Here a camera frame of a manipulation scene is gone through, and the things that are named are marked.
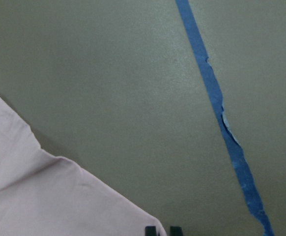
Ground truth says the pink Snoopy t-shirt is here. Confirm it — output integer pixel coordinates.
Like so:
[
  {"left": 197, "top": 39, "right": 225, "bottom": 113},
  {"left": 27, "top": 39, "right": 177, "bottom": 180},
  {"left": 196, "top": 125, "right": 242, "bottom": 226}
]
[{"left": 0, "top": 98, "right": 166, "bottom": 236}]

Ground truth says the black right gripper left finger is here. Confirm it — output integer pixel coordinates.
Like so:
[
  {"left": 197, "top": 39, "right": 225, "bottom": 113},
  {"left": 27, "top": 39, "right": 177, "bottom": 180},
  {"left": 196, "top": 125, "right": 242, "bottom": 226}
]
[{"left": 144, "top": 226, "right": 156, "bottom": 236}]

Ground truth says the blue tape line lengthwise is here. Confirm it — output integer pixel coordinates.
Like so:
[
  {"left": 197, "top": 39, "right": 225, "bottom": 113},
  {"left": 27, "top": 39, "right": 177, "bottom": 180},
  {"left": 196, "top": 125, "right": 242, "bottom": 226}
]
[{"left": 175, "top": 0, "right": 274, "bottom": 236}]

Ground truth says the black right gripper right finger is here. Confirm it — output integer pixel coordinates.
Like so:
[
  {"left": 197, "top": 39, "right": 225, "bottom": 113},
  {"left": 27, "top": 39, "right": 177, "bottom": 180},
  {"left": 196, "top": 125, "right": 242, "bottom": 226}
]
[{"left": 170, "top": 226, "right": 182, "bottom": 236}]

